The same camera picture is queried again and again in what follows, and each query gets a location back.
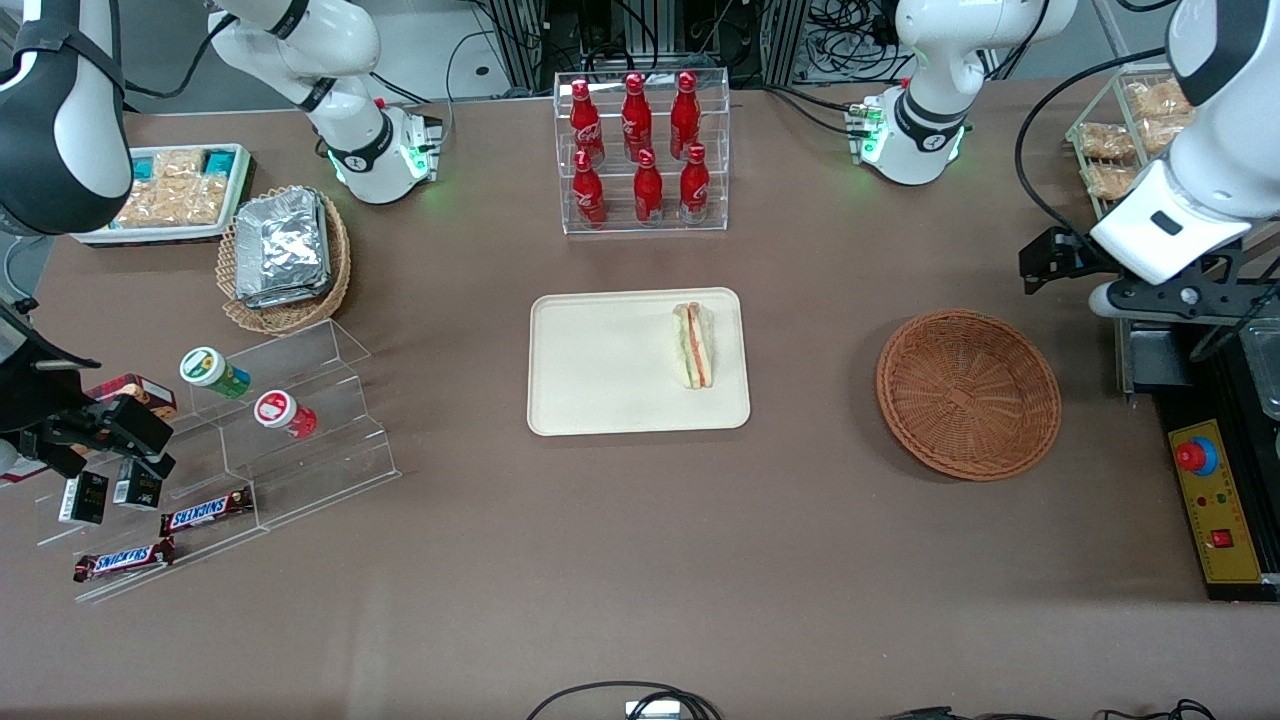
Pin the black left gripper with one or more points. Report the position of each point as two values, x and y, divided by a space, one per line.
1068 256

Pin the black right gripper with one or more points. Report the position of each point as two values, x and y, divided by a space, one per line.
40 392

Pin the triangle sandwich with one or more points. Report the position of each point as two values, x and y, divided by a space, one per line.
693 350

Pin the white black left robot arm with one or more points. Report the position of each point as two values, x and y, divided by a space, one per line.
935 120

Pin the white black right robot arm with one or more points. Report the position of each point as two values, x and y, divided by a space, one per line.
60 130

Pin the white rectangular snack tray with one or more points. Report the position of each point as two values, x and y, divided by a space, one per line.
90 238

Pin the light woven wicker basket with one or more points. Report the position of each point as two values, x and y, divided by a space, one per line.
285 318

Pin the round brown wicker basket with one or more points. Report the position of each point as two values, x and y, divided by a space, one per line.
970 400

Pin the beige plastic tray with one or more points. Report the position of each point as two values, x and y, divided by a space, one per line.
610 370

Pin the small black box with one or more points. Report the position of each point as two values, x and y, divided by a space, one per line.
83 498
138 488

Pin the grey metal block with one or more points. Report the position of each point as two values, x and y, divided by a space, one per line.
1155 355

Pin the dark red chocolate box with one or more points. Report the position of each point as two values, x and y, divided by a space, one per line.
150 393

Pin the Snickers chocolate bar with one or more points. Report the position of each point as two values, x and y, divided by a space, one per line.
205 512
125 560

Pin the metal container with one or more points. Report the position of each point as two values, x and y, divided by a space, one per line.
1262 370

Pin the black machine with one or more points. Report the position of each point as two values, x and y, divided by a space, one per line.
1230 400

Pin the green can white lid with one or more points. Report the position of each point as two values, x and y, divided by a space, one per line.
212 371

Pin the red emergency stop button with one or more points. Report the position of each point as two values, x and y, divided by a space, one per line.
1195 456

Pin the red can white lid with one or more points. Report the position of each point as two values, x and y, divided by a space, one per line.
283 413

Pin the clear acrylic stepped stand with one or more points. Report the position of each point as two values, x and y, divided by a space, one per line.
320 470

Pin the yellow control panel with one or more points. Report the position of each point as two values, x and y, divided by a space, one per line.
1220 520

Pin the silver foil packet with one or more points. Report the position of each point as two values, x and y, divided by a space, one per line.
295 297
280 240

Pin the teal snack packet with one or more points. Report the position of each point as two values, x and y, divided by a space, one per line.
144 168
219 162

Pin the red cola bottle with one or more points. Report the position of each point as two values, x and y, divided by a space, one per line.
636 120
685 118
586 125
589 195
694 188
648 192

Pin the brown tablecloth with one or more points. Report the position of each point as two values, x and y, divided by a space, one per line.
640 560

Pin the clear acrylic bottle rack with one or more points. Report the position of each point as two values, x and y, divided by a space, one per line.
645 130

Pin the aluminium frame post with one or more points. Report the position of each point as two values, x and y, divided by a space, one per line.
783 40
520 40

